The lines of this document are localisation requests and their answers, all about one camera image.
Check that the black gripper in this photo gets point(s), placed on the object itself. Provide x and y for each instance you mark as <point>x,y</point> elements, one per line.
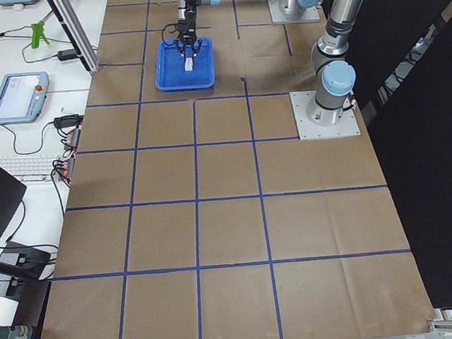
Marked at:
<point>188,14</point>

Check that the white block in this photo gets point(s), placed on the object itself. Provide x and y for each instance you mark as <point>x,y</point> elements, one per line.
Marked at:
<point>188,66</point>
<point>188,57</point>

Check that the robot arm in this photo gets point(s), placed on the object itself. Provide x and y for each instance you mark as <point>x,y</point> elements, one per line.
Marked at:
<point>335,76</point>
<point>181,5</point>

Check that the blue plastic tray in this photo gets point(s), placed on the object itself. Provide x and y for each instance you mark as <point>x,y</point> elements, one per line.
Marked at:
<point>174,73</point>

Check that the black power adapter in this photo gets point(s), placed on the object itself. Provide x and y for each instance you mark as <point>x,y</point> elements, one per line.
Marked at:
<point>66,55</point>

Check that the teach pendant tablet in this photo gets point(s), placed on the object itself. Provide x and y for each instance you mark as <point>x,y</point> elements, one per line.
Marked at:
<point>22,96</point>

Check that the white keyboard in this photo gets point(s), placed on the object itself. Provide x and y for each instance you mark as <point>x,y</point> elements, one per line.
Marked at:
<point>29,169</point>

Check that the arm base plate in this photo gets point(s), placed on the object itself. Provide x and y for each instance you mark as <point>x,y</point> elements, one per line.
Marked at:
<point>293,11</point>
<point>316,123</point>

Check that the left aluminium frame post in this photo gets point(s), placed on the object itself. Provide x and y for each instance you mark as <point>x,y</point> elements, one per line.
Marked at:
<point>70,23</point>

